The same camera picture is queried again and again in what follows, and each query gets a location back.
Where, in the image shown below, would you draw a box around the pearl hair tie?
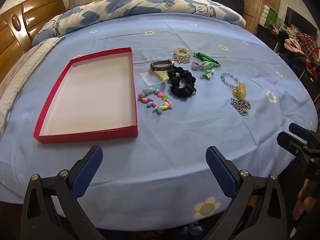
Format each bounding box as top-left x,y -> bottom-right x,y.
173,46 -> 192,64

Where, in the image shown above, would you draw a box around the grey white pillow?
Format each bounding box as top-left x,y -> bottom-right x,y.
0,36 -> 66,133

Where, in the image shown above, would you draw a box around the wooden headboard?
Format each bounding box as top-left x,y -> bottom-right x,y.
0,0 -> 68,78

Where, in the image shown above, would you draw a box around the green beaded hair clip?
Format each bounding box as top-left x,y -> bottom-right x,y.
194,52 -> 222,67

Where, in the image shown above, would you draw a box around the wooden wardrobe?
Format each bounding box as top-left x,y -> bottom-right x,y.
235,0 -> 284,34

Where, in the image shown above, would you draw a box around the clear hair comb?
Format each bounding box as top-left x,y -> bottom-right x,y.
139,70 -> 168,88

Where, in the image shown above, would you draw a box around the gold mesh band watch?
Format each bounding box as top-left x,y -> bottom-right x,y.
150,59 -> 175,72

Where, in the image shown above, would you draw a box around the green boxes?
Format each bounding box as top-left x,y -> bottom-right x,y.
261,4 -> 278,28

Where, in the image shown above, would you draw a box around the colourful bead bracelet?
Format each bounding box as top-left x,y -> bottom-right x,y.
138,87 -> 174,114

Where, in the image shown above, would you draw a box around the blue flowered bedsheet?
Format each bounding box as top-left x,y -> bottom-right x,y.
0,12 -> 318,230

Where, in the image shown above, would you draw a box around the pile of clothes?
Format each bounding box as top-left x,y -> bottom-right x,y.
279,27 -> 320,80

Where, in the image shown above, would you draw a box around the white quilt with blue hearts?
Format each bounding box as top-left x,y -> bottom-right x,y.
32,0 -> 247,47

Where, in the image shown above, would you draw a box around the dark cabinet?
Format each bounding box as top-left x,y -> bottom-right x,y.
256,24 -> 288,53

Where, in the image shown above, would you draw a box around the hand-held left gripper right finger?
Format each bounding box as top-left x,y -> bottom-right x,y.
205,145 -> 294,240

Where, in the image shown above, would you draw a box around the red shallow cardboard box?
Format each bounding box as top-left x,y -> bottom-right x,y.
33,47 -> 138,144

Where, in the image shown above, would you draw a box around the black scrunchie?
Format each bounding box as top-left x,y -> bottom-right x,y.
167,66 -> 197,102

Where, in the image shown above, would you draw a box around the black monitor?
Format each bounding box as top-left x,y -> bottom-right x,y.
285,6 -> 318,34

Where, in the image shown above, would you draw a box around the silver chain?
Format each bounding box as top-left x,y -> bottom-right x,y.
230,97 -> 252,117

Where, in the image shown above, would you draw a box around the green rose hair tie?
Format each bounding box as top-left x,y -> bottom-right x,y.
202,62 -> 216,79

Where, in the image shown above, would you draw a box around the person's right hand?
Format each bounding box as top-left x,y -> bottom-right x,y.
292,180 -> 320,222

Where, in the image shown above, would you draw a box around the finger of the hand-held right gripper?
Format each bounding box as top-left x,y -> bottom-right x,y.
277,131 -> 318,159
289,122 -> 320,142

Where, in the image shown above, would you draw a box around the pastel chain with yellow charm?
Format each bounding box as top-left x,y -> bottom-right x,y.
220,72 -> 248,98

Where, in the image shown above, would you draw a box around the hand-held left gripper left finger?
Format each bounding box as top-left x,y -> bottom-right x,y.
20,145 -> 105,240

